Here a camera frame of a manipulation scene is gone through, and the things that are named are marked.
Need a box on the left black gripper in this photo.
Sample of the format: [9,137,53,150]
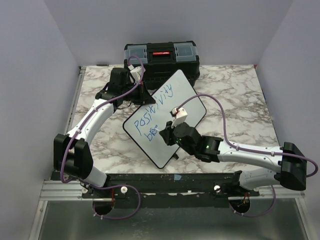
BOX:
[121,80,156,105]

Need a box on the white whiteboard black frame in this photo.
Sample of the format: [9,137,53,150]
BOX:
[122,70,197,169]

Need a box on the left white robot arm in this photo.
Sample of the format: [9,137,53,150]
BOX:
[53,65,156,198]

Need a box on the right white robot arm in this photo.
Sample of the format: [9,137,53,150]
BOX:
[159,121,307,196]

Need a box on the black plastic toolbox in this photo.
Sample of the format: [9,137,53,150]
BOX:
[123,40,200,90]

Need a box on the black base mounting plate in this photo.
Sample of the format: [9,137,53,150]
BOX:
[82,171,259,209]

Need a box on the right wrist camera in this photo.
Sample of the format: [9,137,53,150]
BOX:
[170,107,188,129]

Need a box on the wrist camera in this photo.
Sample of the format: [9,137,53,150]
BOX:
[128,64,145,84]
[170,107,188,129]

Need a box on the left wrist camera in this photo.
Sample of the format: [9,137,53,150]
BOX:
[128,64,145,84]

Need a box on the aluminium side rail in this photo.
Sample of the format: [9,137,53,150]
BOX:
[28,66,86,240]

